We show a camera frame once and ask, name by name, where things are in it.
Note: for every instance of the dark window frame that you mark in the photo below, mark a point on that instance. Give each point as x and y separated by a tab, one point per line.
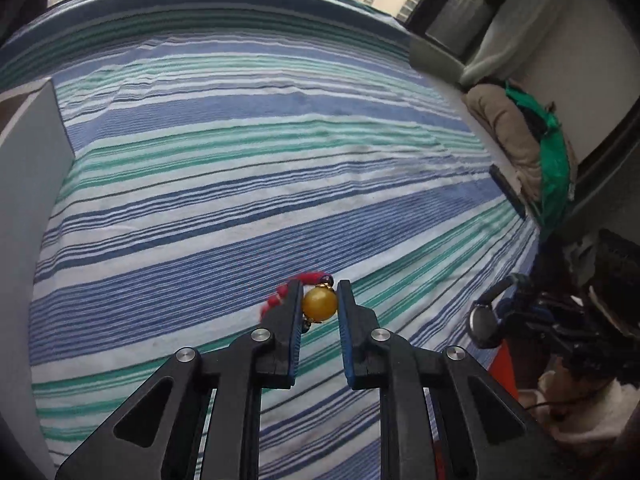
450	5

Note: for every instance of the white cardboard box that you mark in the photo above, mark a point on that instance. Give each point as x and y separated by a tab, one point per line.
25	210

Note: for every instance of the red object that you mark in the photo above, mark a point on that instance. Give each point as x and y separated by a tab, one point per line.
502	370

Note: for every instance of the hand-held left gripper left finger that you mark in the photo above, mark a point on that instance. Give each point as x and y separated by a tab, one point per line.
296	355

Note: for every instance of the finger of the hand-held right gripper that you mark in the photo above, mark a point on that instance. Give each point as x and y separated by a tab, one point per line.
525	306
535	337

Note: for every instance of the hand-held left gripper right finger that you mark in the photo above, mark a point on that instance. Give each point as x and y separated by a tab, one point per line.
345	355

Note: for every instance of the white curtain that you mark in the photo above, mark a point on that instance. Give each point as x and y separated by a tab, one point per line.
495	50

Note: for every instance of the green and beige bag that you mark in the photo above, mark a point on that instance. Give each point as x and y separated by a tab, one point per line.
552	170

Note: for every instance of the white cloth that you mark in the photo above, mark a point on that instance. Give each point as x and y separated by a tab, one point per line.
585	410

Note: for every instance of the blue green striped bed sheet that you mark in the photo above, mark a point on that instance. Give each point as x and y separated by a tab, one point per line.
250	185

